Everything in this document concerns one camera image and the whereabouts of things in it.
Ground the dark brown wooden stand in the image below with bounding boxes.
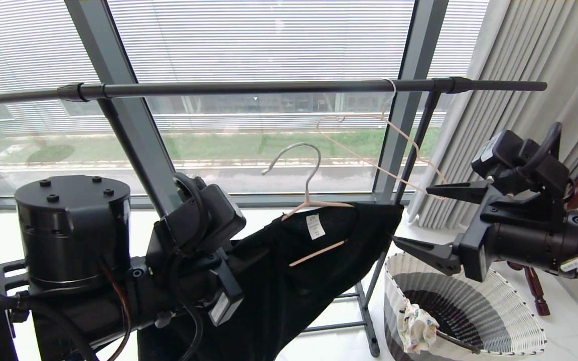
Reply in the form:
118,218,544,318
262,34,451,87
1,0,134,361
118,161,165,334
507,93,578,317

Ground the white laundry basket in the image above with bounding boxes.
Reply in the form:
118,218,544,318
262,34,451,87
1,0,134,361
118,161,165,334
383,251,548,361

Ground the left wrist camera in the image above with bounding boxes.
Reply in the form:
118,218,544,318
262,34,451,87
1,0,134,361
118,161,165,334
146,183,247,274

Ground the cream printed garment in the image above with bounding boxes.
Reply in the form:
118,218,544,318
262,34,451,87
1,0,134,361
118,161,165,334
398,298,441,354

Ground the pink clothes hanger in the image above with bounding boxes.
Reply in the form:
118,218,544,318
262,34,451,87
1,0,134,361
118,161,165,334
261,142,356,268
317,113,449,201

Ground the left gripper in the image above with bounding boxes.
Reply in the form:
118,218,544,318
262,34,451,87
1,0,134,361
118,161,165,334
136,250,245,327

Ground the black t-shirt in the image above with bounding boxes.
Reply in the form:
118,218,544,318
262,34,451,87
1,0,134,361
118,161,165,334
137,202,404,361

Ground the window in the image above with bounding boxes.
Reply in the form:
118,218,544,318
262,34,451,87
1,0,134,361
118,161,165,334
0,0,490,212

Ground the black clothes rack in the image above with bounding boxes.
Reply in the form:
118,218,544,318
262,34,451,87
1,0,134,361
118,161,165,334
0,76,548,358

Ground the beige curtain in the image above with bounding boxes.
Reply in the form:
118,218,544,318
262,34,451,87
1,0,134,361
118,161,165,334
408,0,578,232

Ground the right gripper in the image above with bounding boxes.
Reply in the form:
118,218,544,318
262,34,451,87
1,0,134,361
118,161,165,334
392,180,578,282

